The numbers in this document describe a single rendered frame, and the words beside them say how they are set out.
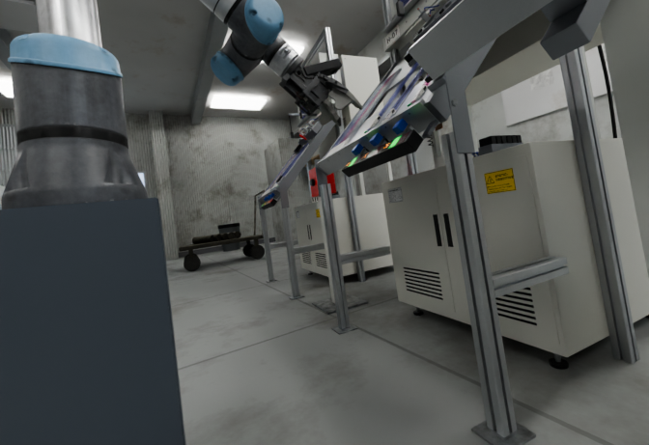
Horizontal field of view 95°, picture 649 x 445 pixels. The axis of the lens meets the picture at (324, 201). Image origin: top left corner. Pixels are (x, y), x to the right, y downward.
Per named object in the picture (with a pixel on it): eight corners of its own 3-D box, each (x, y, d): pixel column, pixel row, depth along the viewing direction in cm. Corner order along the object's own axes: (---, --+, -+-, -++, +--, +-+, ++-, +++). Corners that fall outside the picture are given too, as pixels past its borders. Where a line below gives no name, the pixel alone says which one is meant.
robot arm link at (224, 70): (216, 41, 60) (248, 15, 65) (203, 68, 69) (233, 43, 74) (246, 72, 63) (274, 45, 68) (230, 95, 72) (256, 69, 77)
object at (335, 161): (440, 124, 69) (419, 101, 67) (328, 175, 130) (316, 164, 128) (442, 120, 70) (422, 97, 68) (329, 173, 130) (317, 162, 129)
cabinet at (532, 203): (571, 382, 75) (528, 141, 78) (399, 314, 139) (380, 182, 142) (684, 316, 100) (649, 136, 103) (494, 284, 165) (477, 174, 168)
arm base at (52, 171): (-28, 212, 30) (-36, 117, 31) (31, 220, 43) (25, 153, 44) (145, 199, 37) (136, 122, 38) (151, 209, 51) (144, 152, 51)
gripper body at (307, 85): (310, 118, 82) (275, 87, 79) (327, 97, 84) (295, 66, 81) (321, 107, 75) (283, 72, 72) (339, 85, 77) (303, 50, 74)
